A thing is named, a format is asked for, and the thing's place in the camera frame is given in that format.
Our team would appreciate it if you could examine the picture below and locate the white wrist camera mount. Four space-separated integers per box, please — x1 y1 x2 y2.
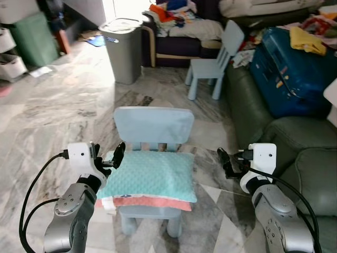
241 143 277 193
67 142 106 182

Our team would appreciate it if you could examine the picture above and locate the white paper sheet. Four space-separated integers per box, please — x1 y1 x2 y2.
30 66 54 79

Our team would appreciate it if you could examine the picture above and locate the white storage box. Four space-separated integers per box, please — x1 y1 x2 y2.
0 53 28 82

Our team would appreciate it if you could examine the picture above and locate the grey lidded bin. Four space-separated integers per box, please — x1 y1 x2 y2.
98 18 143 85

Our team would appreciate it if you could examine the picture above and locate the small blue floor item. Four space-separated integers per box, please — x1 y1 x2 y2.
84 34 107 48

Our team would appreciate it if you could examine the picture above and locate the green leather sofa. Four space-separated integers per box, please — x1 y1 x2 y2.
225 62 337 253

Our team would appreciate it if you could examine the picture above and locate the light blue plastic child chair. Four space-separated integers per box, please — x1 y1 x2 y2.
113 106 195 238
185 20 245 101

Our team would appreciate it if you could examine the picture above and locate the colourful clothes pile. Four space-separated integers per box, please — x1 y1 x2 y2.
147 0 224 42

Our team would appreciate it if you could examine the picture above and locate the green fabric bag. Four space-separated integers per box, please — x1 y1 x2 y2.
11 12 60 68

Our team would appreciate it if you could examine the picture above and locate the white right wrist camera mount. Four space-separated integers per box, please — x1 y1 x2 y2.
241 143 277 193

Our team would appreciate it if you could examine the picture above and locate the dark purple couch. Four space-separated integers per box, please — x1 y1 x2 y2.
140 0 227 68

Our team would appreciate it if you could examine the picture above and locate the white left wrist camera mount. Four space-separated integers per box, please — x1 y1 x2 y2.
67 142 106 182

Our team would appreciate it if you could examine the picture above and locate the teal dotted pillow pink edge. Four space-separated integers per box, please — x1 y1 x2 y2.
95 149 199 214

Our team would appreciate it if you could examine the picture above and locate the white cabinet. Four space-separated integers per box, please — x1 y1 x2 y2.
323 79 337 127

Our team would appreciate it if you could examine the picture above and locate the beige cushion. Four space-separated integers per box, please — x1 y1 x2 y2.
218 0 326 20

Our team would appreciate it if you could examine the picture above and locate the yellow cloth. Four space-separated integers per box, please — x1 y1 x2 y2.
289 26 328 56

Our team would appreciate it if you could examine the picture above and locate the blue hard suitcase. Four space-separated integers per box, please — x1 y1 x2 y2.
249 26 337 119

